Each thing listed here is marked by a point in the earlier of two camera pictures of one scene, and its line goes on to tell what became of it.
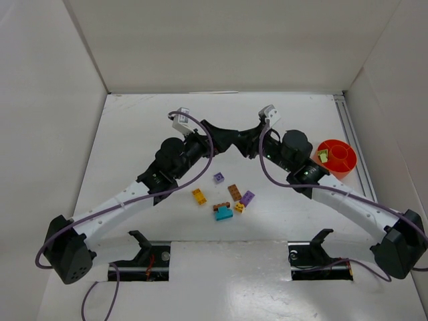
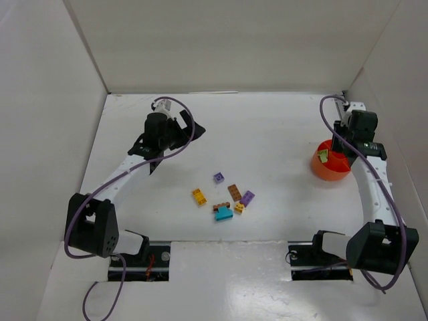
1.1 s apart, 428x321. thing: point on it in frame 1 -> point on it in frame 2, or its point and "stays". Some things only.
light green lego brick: (323, 154) stays
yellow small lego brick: (239, 207) stays
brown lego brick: (226, 204) stays
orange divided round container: (342, 158) stays
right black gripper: (257, 140) -> (339, 140)
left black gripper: (207, 138) -> (180, 128)
